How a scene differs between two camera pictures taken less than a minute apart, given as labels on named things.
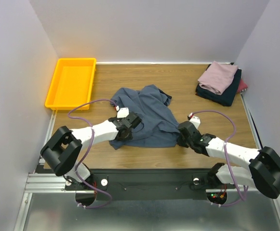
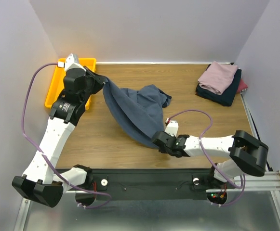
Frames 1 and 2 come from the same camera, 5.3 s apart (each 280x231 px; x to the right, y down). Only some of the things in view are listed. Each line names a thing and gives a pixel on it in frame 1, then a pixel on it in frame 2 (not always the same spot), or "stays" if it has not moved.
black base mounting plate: x=148 y=184 stays
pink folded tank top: x=217 y=77 stays
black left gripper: x=129 y=137 → x=100 y=78
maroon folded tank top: x=242 y=86 stays
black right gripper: x=184 y=131 → x=159 y=138
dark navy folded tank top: x=226 y=97 stays
